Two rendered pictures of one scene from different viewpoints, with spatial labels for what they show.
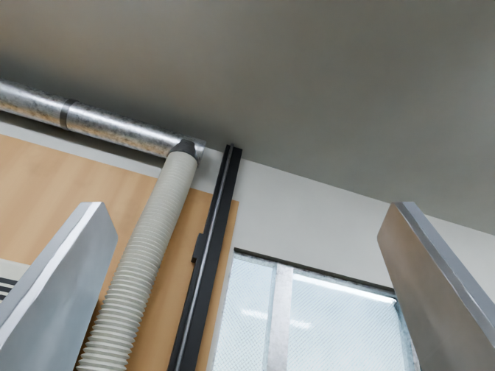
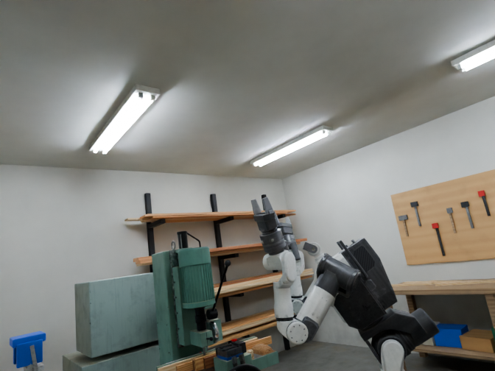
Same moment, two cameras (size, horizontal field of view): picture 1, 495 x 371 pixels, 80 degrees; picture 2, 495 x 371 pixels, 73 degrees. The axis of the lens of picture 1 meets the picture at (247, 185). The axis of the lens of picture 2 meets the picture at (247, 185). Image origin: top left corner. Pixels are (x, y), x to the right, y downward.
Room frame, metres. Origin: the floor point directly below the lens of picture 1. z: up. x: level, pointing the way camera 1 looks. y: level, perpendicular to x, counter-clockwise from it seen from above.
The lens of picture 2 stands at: (0.77, 1.09, 1.41)
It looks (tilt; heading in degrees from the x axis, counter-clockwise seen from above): 12 degrees up; 240
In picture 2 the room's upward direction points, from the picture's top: 8 degrees counter-clockwise
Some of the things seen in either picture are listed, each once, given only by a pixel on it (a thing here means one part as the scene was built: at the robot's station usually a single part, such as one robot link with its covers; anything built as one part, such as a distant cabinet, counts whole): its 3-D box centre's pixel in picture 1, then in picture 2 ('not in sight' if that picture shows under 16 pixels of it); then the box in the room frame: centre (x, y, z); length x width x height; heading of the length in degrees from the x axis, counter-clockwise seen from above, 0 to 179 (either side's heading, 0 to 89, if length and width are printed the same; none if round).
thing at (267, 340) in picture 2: not in sight; (227, 353); (-0.01, -0.73, 0.92); 0.59 x 0.02 x 0.04; 6
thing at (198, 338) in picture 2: not in sight; (201, 338); (0.13, -0.74, 1.03); 0.14 x 0.07 x 0.09; 96
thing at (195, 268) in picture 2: not in sight; (196, 277); (0.13, -0.72, 1.35); 0.18 x 0.18 x 0.31
